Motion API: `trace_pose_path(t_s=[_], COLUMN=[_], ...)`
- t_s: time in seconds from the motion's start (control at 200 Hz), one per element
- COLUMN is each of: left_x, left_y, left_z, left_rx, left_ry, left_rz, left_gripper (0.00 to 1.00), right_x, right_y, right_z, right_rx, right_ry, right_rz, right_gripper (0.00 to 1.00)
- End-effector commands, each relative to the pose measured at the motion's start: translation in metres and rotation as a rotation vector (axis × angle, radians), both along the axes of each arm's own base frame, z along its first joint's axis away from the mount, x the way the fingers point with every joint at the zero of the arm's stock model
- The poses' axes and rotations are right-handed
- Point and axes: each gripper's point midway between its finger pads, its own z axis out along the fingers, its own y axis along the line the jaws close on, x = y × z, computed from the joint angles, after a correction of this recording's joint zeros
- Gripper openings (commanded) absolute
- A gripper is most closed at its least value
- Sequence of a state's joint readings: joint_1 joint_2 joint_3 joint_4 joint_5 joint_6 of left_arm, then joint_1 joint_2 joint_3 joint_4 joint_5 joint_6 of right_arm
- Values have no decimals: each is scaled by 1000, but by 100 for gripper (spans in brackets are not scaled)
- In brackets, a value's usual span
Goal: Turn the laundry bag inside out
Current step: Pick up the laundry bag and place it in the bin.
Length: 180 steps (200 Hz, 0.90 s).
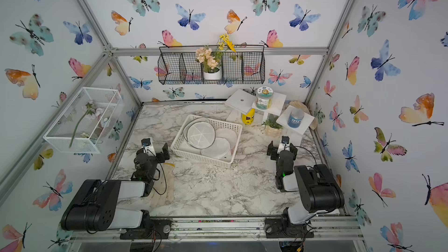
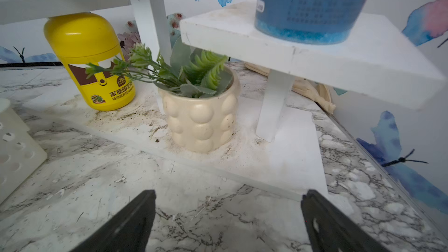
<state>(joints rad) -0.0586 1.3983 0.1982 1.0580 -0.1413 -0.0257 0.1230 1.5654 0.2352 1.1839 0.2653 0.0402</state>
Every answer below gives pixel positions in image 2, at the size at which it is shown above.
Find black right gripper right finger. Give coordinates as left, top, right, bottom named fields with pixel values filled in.
left=301, top=190, right=388, bottom=252

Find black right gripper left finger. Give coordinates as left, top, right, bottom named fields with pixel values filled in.
left=72, top=190, right=156, bottom=252

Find white tiered wooden shelf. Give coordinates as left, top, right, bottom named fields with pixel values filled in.
left=1, top=0, right=447, bottom=200

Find cream bubble plant pot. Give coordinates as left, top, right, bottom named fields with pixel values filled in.
left=158, top=67, right=240, bottom=154

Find white perforated plastic basket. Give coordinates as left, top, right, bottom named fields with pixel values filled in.
left=1, top=98, right=47, bottom=202

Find beige woven fan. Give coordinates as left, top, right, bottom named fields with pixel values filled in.
left=244, top=62, right=337, bottom=114

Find green artificial plant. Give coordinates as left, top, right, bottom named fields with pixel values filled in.
left=86, top=39, right=235, bottom=99

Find yellow plastic bottle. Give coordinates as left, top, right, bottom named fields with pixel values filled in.
left=44, top=12, right=135, bottom=112

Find blue granule jar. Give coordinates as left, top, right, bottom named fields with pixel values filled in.
left=254, top=0, right=366, bottom=45

